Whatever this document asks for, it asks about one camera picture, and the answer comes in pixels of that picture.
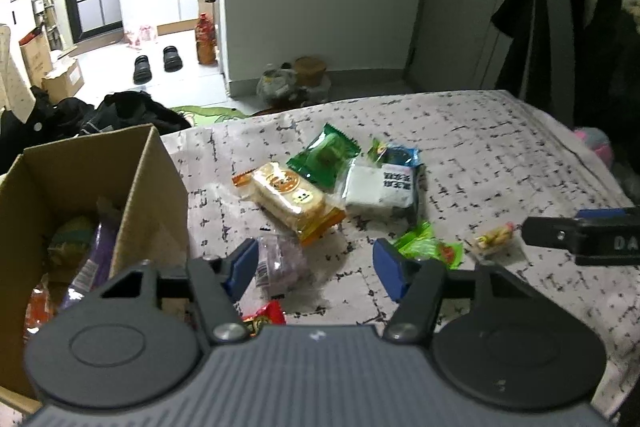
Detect light green candy packet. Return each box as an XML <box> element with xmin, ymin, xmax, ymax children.
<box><xmin>393</xmin><ymin>221</ymin><xmax>464</xmax><ymax>270</ymax></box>

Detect red chocolate bar packet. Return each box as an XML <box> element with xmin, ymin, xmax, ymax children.
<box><xmin>242</xmin><ymin>300</ymin><xmax>286</xmax><ymax>337</ymax></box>

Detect purple clear snack packet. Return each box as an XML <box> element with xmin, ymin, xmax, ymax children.
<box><xmin>255</xmin><ymin>234</ymin><xmax>308</xmax><ymax>299</ymax></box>

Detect small yellow candy packet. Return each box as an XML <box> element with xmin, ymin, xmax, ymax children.
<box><xmin>470</xmin><ymin>222</ymin><xmax>518</xmax><ymax>257</ymax></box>

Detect white black-label snack packet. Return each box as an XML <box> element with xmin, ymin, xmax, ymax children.
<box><xmin>340</xmin><ymin>158</ymin><xmax>419</xmax><ymax>221</ymax></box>

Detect pink item beside bed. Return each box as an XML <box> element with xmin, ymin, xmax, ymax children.
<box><xmin>574</xmin><ymin>127</ymin><xmax>614</xmax><ymax>169</ymax></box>

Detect patterned white bed sheet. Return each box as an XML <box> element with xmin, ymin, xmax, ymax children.
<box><xmin>163</xmin><ymin>91</ymin><xmax>639</xmax><ymax>416</ymax></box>

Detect orange cracker packet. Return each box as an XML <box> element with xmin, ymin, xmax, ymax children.
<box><xmin>232</xmin><ymin>161</ymin><xmax>346</xmax><ymax>247</ymax></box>

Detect blue green snack packet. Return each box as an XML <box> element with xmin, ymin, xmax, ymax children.
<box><xmin>367</xmin><ymin>138</ymin><xmax>423</xmax><ymax>225</ymax></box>

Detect brown cardboard box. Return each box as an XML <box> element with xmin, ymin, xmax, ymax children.
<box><xmin>0</xmin><ymin>124</ymin><xmax>189</xmax><ymax>414</ymax></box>

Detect green cartoon rug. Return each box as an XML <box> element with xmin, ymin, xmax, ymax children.
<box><xmin>172</xmin><ymin>105</ymin><xmax>247</xmax><ymax>128</ymax></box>

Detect black hanging coat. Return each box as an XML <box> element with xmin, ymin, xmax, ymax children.
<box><xmin>491</xmin><ymin>0</ymin><xmax>639</xmax><ymax>147</ymax></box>

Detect orange snack packet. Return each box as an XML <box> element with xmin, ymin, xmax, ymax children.
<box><xmin>23</xmin><ymin>274</ymin><xmax>55</xmax><ymax>343</ymax></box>

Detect grey plastic bag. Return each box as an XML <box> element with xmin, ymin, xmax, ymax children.
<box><xmin>256</xmin><ymin>63</ymin><xmax>300</xmax><ymax>108</ymax></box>

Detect left black shoe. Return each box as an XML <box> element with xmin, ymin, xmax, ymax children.
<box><xmin>132</xmin><ymin>55</ymin><xmax>152</xmax><ymax>84</ymax></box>

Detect black shoe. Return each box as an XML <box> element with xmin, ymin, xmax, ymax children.
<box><xmin>163</xmin><ymin>46</ymin><xmax>183</xmax><ymax>72</ymax></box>
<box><xmin>132</xmin><ymin>55</ymin><xmax>152</xmax><ymax>84</ymax></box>

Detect right black shoe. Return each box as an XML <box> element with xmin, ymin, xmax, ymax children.
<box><xmin>163</xmin><ymin>46</ymin><xmax>183</xmax><ymax>72</ymax></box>

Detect black clothes pile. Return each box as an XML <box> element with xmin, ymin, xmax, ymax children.
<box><xmin>1</xmin><ymin>87</ymin><xmax>190</xmax><ymax>173</ymax></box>

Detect small cardboard box floor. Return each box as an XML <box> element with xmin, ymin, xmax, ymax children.
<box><xmin>41</xmin><ymin>56</ymin><xmax>84</xmax><ymax>103</ymax></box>

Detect pink plastic bag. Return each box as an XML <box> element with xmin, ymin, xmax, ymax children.
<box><xmin>124</xmin><ymin>25</ymin><xmax>157</xmax><ymax>50</ymax></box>

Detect brown pot by wall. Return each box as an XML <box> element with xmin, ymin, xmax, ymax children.
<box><xmin>293</xmin><ymin>56</ymin><xmax>326</xmax><ymax>88</ymax></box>

